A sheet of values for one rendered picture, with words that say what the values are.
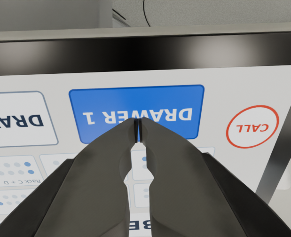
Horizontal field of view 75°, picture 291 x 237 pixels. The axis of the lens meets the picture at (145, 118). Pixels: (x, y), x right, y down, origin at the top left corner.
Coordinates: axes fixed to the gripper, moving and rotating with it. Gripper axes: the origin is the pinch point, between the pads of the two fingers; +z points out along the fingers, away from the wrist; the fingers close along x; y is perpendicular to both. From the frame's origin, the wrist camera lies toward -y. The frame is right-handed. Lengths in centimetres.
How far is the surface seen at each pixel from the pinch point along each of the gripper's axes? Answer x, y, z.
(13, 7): -15.1, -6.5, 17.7
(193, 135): 4.3, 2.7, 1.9
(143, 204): 0.0, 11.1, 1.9
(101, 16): -4.5, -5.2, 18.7
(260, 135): 9.8, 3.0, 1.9
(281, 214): 192, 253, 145
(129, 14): -6, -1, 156
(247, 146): 9.0, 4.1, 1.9
